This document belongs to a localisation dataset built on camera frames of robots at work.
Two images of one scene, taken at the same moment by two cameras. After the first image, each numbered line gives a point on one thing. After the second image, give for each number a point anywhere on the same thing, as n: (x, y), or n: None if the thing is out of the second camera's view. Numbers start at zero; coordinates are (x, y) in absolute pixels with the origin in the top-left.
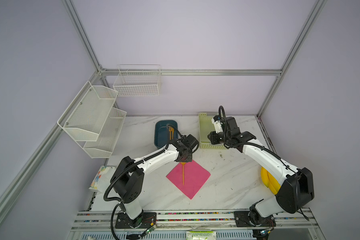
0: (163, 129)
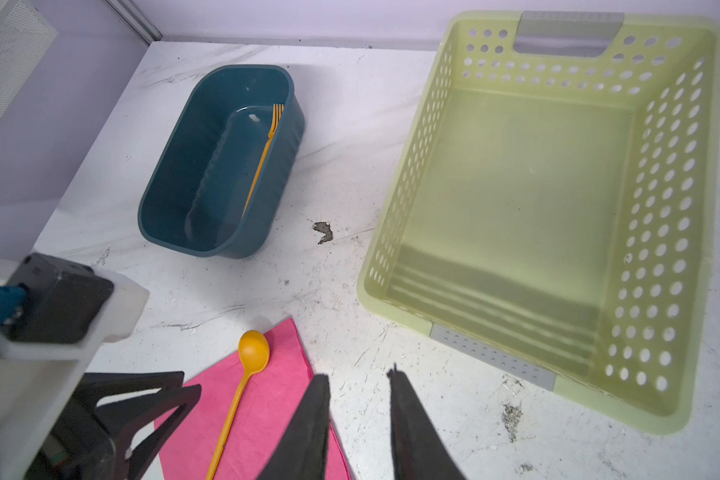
0: (226, 162)
